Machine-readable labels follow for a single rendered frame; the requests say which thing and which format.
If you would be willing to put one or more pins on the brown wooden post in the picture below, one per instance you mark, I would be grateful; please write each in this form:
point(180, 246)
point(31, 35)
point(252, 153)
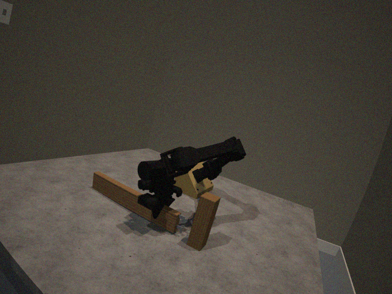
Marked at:
point(203, 220)

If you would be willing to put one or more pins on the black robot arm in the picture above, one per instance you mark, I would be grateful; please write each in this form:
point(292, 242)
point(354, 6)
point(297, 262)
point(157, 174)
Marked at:
point(183, 159)

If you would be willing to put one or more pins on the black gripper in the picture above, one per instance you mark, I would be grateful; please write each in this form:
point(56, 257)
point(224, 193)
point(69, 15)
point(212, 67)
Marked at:
point(163, 190)

